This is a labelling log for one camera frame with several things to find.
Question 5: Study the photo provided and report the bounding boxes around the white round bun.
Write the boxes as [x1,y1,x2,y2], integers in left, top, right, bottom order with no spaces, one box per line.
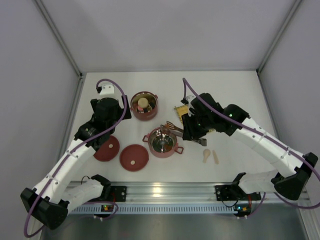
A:
[137,97,149,109]

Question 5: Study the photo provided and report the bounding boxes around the black sushi roll with orange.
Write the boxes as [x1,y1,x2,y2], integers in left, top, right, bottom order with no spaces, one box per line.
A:
[148,101,155,108]

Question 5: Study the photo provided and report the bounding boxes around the metal tongs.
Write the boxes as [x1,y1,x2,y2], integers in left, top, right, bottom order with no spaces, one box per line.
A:
[160,121,207,147]

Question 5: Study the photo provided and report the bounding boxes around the brown eel slice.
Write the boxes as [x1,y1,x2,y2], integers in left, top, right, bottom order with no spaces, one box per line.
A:
[160,128,175,136]

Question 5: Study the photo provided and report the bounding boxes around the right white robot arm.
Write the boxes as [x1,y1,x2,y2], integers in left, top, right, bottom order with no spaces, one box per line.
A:
[181,93,318,201]

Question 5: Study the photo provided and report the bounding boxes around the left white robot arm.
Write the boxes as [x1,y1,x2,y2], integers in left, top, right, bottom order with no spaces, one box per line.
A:
[20,95,131,230]

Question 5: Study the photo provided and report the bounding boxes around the dark red steel-lined pot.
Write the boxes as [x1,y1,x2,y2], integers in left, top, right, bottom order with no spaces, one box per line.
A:
[130,91,159,121]

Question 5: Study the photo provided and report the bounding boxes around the bamboo serving mat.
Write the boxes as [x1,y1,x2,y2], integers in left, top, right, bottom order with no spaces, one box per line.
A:
[174,104,215,133]

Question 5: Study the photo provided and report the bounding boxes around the cream small spoon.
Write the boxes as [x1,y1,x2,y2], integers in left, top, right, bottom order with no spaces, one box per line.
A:
[202,149,211,164]

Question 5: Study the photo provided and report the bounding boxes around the dark red lid left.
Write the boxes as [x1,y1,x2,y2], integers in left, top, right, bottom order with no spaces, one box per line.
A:
[93,135,120,162]

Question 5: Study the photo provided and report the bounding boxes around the dark red lid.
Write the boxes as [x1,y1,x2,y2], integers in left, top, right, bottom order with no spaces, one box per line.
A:
[93,135,120,162]
[119,144,149,172]

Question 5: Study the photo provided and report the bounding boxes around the dark red lid right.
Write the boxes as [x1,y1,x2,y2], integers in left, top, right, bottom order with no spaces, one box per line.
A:
[119,144,149,172]

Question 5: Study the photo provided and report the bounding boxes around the cream small stick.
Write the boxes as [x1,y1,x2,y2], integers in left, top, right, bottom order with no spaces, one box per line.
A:
[212,150,219,165]

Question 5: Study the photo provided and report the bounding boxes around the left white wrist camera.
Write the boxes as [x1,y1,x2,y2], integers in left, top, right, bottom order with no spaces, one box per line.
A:
[97,83,115,98]

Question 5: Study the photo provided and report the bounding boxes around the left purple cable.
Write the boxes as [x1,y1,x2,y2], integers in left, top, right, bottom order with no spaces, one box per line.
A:
[23,79,126,238]

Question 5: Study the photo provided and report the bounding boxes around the pink steel-lined pot with handles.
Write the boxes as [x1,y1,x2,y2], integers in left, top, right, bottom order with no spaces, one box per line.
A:
[142,127,184,159]

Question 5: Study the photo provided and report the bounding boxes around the right black base bracket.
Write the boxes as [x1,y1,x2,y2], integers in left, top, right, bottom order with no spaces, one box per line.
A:
[214,185,237,202]

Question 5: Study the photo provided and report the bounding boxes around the black base bracket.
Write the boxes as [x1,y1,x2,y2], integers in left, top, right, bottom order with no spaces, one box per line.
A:
[110,185,127,202]
[214,185,237,202]

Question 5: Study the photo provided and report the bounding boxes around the left black base bracket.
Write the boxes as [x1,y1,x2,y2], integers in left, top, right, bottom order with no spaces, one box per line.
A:
[110,185,127,202]

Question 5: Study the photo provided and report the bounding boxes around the aluminium mounting rail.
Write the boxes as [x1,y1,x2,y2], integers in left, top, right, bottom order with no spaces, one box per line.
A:
[72,182,293,218]

